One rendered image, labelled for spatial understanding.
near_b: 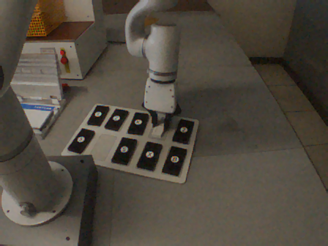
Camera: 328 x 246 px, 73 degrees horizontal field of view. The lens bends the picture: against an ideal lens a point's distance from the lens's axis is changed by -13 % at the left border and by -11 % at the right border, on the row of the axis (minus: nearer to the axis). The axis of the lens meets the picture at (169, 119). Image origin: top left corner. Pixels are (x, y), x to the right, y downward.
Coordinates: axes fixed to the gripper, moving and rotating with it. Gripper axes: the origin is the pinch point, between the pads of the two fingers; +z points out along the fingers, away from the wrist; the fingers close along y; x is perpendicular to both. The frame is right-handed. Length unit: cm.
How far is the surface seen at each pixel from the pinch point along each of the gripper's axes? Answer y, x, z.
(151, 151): 0.9, -11.5, 4.0
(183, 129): 7.8, 0.5, 1.4
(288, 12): 74, 243, -26
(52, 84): -44.8, 1.3, -5.8
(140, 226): 5.6, -33.1, 10.9
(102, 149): -14.4, -13.9, 5.7
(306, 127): 99, 143, 65
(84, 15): -51, 36, -27
